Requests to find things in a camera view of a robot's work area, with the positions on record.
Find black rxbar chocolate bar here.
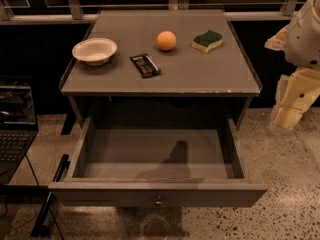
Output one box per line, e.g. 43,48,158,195
130,54,161,78

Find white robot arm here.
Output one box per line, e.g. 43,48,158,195
265,0,320,133

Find grey drawer cabinet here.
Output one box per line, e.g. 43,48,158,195
60,10,261,124

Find metal drawer knob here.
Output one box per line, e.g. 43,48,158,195
154,195,164,207

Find open grey top drawer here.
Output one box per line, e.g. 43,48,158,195
49,119,267,208

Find green yellow sponge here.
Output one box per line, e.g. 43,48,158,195
192,30,223,53

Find orange fruit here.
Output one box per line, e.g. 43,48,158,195
157,31,176,51

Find white bowl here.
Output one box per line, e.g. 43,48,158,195
72,38,117,66

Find black laptop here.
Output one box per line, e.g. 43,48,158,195
0,81,38,184

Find black stand leg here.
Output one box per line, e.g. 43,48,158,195
31,154,70,237

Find metal railing frame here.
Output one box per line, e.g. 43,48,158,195
0,0,306,25

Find black cable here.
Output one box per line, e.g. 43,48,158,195
24,154,65,240

